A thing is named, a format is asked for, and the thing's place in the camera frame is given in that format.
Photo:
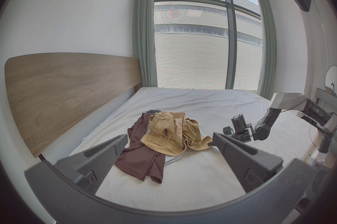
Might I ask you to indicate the black garment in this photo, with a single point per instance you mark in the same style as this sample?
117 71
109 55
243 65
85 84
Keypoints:
152 111

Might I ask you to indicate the bed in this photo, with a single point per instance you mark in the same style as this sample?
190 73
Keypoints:
210 101

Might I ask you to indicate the tan shorts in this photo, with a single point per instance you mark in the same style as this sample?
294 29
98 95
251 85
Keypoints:
171 136

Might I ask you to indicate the brown garment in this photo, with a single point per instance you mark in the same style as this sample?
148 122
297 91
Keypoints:
139 162

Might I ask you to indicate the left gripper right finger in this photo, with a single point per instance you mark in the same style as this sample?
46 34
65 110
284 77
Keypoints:
244 162

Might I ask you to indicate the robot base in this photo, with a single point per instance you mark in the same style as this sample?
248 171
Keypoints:
320 157

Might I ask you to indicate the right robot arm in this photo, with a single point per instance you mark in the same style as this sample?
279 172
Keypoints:
263 130

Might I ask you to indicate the grey-green curtain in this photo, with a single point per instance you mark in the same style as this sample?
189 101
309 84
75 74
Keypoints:
143 33
267 46

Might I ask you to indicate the grey washbasin counter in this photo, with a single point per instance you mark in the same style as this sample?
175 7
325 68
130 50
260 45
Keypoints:
325 93

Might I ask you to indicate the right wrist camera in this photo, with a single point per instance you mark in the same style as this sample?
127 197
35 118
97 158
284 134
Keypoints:
227 130

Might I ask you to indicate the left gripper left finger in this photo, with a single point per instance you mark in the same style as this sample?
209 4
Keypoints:
100 159

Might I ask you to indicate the pale grey garment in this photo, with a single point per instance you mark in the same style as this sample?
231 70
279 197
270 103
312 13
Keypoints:
173 160

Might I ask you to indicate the window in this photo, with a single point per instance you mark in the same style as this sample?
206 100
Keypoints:
189 59

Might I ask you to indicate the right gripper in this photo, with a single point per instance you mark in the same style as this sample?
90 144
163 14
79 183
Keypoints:
243 136

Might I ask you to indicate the round wall mirror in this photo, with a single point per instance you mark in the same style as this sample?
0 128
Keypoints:
332 74

